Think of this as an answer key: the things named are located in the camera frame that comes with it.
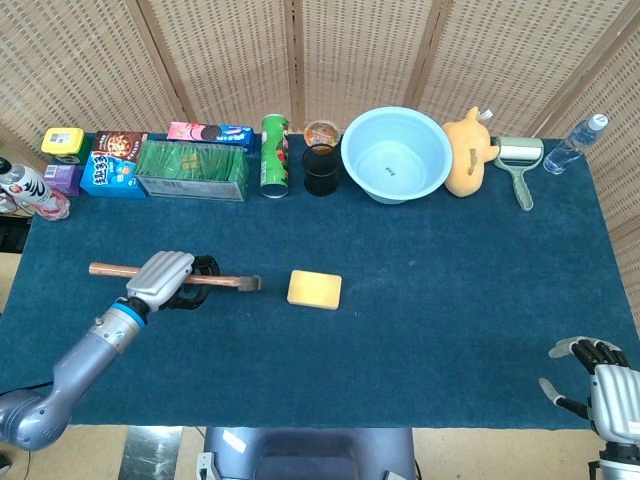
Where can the dark blue carpet mat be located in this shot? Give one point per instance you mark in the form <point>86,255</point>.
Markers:
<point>400,325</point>

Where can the clear water bottle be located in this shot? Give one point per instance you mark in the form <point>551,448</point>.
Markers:
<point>570,147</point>

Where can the box of green packets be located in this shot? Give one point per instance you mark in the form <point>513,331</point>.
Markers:
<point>195,167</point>

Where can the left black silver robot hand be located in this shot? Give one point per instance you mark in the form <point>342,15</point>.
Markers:
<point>160,280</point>

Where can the brown snack box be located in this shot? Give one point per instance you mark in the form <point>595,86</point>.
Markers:
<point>120,145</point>

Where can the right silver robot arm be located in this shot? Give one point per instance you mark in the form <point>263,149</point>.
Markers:
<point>620,465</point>

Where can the yellow lid container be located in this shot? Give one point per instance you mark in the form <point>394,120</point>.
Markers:
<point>61,140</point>

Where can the purple small box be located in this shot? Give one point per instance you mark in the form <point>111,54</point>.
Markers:
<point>62,179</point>

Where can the shiny metal table leg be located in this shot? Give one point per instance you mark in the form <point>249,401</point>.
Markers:
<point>152,452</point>

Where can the green lint roller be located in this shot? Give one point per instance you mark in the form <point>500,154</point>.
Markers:
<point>520,165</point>

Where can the orange instant noodle cup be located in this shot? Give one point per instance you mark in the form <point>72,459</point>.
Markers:
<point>322,132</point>

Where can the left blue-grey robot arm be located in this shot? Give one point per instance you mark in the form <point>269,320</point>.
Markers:
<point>80,365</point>

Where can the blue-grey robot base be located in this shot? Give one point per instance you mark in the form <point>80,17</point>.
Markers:
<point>310,455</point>

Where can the light blue plastic basin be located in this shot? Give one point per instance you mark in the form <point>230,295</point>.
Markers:
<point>395,155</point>

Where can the white black print bottle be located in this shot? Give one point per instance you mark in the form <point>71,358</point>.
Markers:
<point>25,187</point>

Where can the dark green container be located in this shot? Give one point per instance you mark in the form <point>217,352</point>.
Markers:
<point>86,150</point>

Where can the green chips can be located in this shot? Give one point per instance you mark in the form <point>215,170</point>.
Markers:
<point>274,160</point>

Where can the black mesh pen cup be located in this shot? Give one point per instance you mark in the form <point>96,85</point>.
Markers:
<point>321,175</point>

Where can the pink blue cookie box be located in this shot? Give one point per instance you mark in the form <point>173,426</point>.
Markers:
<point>210,132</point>

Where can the yellow sponge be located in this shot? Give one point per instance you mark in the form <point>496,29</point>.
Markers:
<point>314,290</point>

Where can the woven bamboo folding screen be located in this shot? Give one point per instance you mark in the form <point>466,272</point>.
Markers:
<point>225,60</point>

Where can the orange plush toy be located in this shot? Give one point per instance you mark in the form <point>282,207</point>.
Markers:
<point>465,160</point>

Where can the blue snack box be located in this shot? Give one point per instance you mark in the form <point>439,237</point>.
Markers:
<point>107,177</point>

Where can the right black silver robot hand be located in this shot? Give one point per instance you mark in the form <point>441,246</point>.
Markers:
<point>615,400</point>

